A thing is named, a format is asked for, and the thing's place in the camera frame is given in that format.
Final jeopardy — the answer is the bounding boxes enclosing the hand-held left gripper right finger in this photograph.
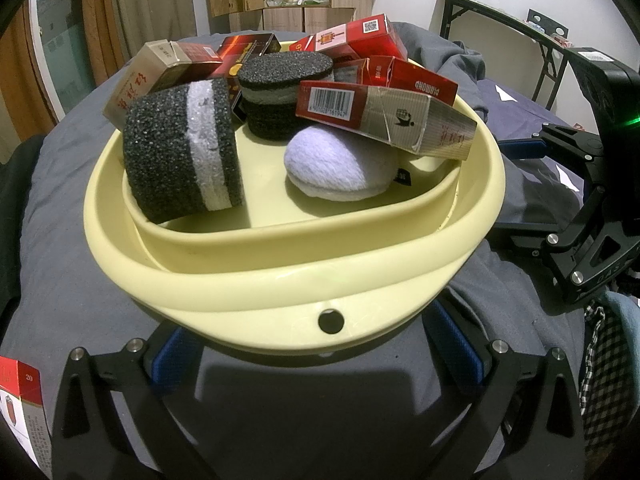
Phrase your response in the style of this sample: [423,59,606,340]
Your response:
[424,300,587,480]

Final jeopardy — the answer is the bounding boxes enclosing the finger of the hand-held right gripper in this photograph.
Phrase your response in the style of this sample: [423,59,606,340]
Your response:
[499,122,609,183]
[491,185,640,307]

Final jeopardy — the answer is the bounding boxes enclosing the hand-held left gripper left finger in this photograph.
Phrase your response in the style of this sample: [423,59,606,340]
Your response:
[52,322,221,480]

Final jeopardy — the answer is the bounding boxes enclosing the red cigarette pack white lettering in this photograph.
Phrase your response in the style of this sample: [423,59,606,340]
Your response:
[367,55,460,107]

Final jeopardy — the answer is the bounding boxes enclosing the red and white cigarette pack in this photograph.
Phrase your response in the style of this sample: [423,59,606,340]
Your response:
[294,81,479,161]
[102,40,225,129]
[0,355,54,479]

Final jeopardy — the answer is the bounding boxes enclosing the pale yellow plastic basin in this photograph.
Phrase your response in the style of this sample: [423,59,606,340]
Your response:
[82,39,506,359]

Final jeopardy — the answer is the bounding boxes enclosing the white round plush puff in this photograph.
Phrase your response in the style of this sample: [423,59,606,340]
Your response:
[283,126,402,203]

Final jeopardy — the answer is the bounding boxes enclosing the black foam cylinder grey band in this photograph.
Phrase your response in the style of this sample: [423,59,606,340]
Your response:
[237,51,335,141]
[122,78,246,225]

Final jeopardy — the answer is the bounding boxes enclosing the red cigarette pack gold print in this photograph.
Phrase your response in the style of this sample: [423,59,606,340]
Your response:
[288,13,409,69]

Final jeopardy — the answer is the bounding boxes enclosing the dark brown cigarette pack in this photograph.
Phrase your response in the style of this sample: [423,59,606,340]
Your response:
[216,33,281,122]

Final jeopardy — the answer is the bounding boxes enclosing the black chair with round holes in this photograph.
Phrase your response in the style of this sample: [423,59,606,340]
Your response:
[527,7,571,38]

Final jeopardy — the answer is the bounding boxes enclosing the dark grey crumpled cloth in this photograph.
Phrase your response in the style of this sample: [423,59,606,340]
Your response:
[400,20,509,122]

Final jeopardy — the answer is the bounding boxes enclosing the black-legged folding table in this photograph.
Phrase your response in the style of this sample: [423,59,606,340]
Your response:
[427,0,575,112]

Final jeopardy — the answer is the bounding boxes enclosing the black white checkered cloth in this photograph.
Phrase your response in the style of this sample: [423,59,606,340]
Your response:
[577,300,640,443]

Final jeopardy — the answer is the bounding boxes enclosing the glass window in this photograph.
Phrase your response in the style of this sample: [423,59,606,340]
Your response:
[27,0,97,122]

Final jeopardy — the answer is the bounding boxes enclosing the beige curtain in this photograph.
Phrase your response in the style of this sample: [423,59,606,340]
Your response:
[79,0,197,87]

